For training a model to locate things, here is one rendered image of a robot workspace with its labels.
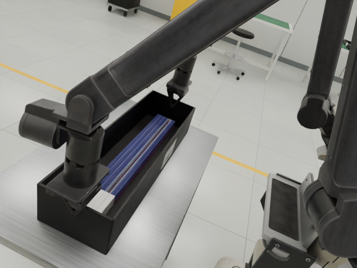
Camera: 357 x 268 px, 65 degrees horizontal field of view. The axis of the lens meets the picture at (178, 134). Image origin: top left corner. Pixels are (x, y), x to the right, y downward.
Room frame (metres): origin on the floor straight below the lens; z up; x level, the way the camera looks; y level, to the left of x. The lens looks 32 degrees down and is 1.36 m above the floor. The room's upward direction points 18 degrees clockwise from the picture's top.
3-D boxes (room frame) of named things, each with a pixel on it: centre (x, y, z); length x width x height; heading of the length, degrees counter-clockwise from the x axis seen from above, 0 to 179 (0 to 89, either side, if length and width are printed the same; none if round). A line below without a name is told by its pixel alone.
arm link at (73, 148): (0.36, 0.15, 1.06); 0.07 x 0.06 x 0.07; 88
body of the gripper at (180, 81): (0.92, 0.05, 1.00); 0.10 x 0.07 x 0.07; 171
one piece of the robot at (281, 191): (0.56, -0.35, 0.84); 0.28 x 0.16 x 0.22; 171
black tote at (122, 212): (0.64, 0.10, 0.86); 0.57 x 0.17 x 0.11; 171
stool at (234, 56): (4.21, -0.43, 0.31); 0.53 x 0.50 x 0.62; 128
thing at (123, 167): (0.64, 0.10, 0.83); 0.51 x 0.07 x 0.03; 170
